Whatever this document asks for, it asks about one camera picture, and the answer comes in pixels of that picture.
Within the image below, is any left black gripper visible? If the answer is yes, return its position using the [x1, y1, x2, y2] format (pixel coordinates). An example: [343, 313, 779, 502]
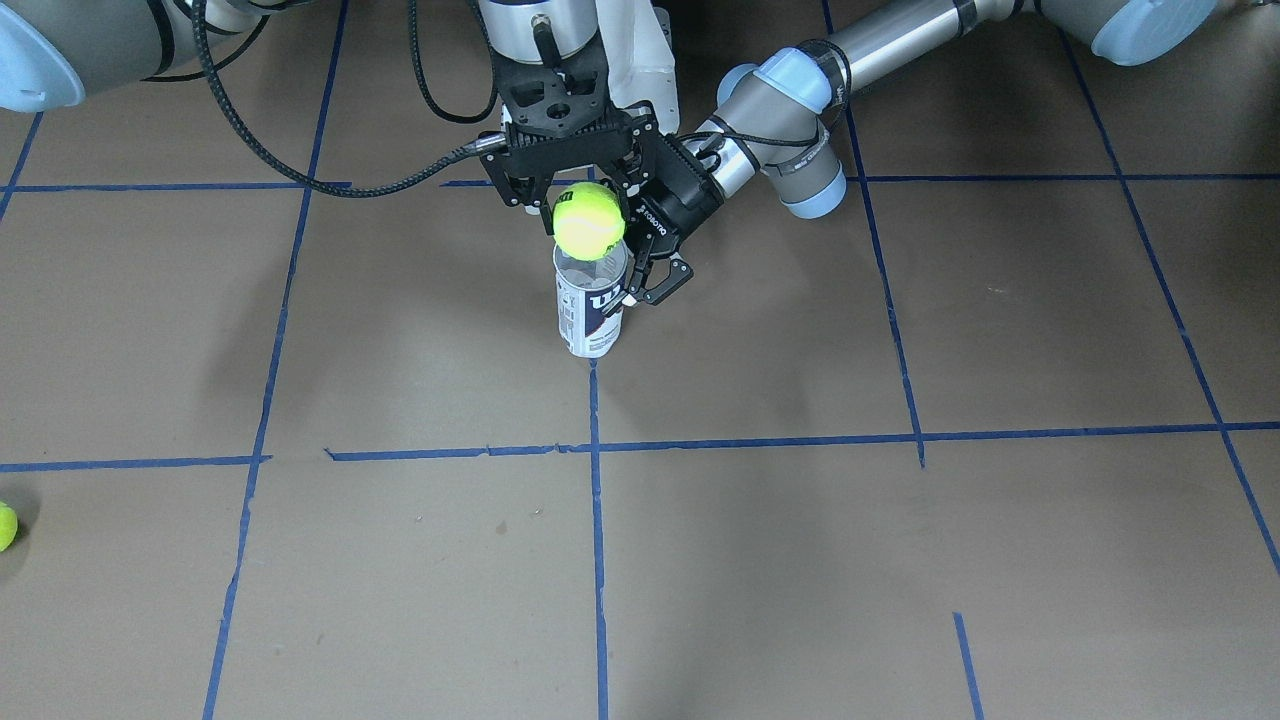
[625, 135, 724, 307]

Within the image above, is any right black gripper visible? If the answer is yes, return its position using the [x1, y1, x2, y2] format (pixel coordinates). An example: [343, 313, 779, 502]
[490, 55, 660, 236]

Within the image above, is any clear tennis ball tube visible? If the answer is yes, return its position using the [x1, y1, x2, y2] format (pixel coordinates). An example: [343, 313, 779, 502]
[553, 241, 630, 359]

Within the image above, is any yellow tennis ball with logo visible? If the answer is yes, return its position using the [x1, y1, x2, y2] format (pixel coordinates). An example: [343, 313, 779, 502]
[0, 502, 20, 552]

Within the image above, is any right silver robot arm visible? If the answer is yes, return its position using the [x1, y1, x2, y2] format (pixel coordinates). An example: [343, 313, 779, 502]
[3, 1, 681, 228]

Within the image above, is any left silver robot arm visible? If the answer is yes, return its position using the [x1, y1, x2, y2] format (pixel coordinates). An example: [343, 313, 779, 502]
[611, 1, 1216, 310]

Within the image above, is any white camera pole with base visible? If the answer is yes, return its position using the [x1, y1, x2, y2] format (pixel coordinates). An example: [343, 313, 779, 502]
[596, 1, 681, 133]

